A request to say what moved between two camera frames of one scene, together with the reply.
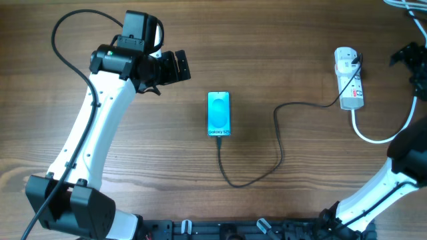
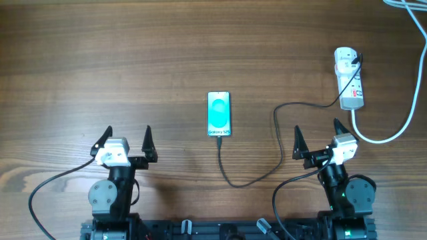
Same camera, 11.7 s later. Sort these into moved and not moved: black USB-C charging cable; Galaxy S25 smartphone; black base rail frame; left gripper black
Moved: left gripper black
Not moved: Galaxy S25 smartphone; black USB-C charging cable; black base rail frame
